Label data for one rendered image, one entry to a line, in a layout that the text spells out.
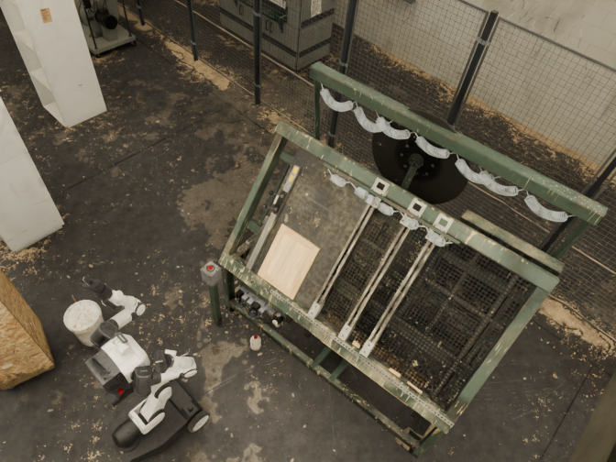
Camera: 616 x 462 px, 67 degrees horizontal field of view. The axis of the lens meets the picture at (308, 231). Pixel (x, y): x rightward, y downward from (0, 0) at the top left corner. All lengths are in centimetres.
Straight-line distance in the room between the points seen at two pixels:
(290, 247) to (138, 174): 285
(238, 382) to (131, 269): 167
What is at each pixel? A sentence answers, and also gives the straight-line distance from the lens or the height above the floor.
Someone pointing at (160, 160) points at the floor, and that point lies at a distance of 616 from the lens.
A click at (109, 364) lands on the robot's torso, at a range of 313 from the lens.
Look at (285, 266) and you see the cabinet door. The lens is 373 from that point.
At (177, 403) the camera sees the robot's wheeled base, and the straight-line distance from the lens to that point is 421.
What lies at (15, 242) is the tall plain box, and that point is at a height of 17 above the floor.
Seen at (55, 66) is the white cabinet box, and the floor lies 84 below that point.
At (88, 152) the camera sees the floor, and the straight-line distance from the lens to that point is 649.
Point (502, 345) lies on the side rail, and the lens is 336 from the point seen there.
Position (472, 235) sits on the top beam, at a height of 188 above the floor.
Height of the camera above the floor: 413
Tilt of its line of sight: 51 degrees down
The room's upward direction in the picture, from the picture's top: 8 degrees clockwise
